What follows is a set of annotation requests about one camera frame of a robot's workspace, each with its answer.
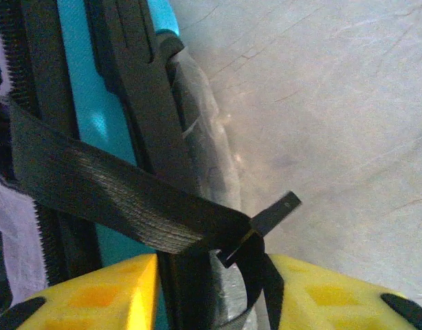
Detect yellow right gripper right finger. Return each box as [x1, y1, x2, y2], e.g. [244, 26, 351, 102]
[271, 253, 422, 330]

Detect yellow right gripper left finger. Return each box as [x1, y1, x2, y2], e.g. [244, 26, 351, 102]
[0, 253, 160, 330]

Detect black luggage strap with buckle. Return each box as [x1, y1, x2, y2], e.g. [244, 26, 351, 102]
[10, 99, 303, 330]

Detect teal hard-shell suitcase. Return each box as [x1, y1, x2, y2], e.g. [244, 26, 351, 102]
[0, 0, 260, 330]

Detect white cloth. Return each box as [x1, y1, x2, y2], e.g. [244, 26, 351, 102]
[0, 34, 50, 307]

